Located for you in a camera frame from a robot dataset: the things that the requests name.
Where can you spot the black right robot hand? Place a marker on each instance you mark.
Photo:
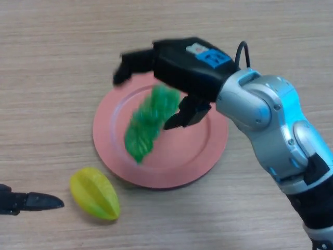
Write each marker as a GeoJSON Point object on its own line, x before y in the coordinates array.
{"type": "Point", "coordinates": [187, 73]}

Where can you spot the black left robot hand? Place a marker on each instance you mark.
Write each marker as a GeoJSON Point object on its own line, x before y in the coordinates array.
{"type": "Point", "coordinates": [31, 201]}

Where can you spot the green plastic grape bunch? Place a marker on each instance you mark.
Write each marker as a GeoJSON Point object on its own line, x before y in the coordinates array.
{"type": "Point", "coordinates": [148, 122]}

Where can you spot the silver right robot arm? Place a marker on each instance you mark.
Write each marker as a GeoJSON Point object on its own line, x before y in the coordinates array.
{"type": "Point", "coordinates": [273, 117]}

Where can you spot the pink round plate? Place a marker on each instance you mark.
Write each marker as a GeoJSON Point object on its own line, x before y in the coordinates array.
{"type": "Point", "coordinates": [182, 148]}

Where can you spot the yellow green starfruit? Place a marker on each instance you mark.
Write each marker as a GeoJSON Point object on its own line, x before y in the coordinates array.
{"type": "Point", "coordinates": [96, 195]}

